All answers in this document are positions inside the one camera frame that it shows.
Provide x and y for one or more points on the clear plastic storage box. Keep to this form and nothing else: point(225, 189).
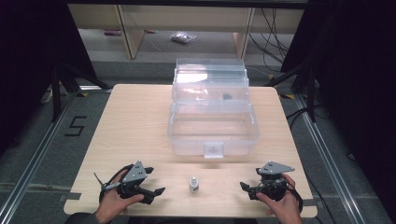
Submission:
point(213, 124)

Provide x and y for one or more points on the person's left hand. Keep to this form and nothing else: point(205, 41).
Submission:
point(109, 203)

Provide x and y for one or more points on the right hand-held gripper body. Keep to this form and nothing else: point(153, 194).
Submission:
point(274, 182)

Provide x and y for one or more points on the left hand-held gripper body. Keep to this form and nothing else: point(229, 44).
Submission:
point(135, 172)

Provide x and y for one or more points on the person's right hand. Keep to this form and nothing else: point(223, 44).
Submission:
point(288, 205)

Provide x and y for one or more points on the aluminium floor rail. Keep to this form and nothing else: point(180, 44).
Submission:
point(328, 161)
point(39, 152)

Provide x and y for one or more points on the white power strip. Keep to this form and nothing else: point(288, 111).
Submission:
point(46, 95)

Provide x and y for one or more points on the black curtain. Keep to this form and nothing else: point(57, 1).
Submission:
point(28, 62)
point(358, 77)

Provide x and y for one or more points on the clear plastic bag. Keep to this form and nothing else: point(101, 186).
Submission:
point(183, 37)

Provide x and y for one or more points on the black metal stand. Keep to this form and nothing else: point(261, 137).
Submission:
point(310, 93)
point(56, 93)

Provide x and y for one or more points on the small white bottle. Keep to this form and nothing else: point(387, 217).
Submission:
point(193, 185)

